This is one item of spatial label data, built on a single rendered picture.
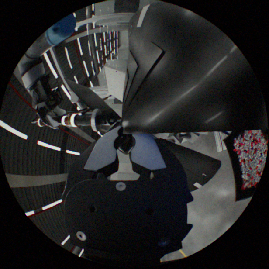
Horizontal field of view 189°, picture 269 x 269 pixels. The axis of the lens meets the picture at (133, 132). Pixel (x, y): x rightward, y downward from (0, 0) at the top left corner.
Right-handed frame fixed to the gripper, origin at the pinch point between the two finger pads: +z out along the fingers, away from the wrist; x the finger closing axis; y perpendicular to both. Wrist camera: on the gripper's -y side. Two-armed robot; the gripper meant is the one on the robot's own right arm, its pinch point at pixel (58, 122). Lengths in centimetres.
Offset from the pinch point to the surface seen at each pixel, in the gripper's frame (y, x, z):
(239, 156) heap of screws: 62, -17, -13
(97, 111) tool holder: 20.6, 0.5, -4.9
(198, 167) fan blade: 50, -15, -2
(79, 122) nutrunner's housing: 14.2, -1.7, -2.5
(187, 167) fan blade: 48, -14, 0
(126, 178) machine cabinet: 39, -11, 717
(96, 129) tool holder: 20.7, -3.4, -1.9
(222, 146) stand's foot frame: 141, 1, 25
